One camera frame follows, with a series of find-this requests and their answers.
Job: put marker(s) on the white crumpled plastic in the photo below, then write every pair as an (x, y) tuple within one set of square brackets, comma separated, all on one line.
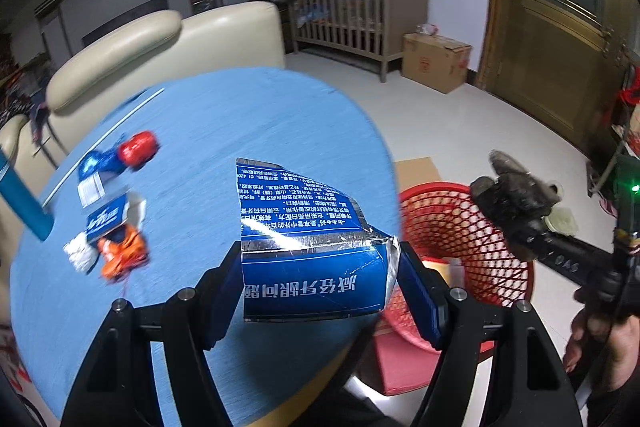
[(560, 223)]

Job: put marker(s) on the red plastic mesh basket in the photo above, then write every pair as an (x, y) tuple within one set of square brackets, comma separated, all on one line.
[(440, 217)]

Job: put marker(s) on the red hanging ornament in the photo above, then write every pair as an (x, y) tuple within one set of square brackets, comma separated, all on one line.
[(630, 94)]

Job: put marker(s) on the dark plastic bag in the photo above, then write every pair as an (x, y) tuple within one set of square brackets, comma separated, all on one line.
[(515, 192)]

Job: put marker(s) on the brown cardboard box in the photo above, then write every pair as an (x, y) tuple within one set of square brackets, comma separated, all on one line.
[(430, 62)]

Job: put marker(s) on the blue torn carton box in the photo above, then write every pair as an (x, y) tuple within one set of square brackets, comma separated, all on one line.
[(310, 277)]

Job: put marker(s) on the blue plastic bag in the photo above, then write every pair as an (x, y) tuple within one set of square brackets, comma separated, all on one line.
[(100, 163)]

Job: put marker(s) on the white crumpled paper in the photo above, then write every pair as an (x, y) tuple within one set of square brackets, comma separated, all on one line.
[(82, 254)]

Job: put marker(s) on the small blue white carton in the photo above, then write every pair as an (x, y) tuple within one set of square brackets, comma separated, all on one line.
[(107, 219)]

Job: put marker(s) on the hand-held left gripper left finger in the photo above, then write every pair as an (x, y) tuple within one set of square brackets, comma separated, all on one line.
[(225, 292)]

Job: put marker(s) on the clear plastic bag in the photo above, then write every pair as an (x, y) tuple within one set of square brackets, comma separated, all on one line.
[(427, 29)]

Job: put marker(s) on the beige box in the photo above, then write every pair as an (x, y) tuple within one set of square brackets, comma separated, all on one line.
[(437, 266)]

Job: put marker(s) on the mop stick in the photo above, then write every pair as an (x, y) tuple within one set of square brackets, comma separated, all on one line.
[(610, 164)]

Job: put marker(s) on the patterned garment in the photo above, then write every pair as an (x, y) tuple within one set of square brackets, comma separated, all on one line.
[(40, 119)]

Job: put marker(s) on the red plastic bag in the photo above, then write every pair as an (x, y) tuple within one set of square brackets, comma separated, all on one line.
[(137, 149)]

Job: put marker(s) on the blue bedding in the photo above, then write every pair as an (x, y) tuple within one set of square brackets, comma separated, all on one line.
[(312, 14)]

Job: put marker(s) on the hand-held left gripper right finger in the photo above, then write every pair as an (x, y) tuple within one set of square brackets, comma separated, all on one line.
[(420, 302)]

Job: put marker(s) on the orange wrapper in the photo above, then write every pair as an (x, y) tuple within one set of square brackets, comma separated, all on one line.
[(122, 252)]

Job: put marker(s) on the cream leather sofa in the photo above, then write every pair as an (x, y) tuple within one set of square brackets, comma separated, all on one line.
[(225, 37)]

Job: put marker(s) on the person's right hand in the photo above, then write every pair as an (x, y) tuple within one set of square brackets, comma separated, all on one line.
[(620, 352)]

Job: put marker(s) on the red plastic stool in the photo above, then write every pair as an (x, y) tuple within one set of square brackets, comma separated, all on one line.
[(400, 367)]

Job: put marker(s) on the blue tablecloth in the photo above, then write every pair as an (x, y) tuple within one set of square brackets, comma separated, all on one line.
[(250, 117)]

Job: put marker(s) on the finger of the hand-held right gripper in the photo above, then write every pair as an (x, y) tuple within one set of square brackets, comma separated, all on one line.
[(532, 239)]

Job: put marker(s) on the wooden door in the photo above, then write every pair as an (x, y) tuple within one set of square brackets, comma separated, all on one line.
[(550, 72)]

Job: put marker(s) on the wooden baby crib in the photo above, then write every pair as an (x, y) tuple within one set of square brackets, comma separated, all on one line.
[(400, 7)]

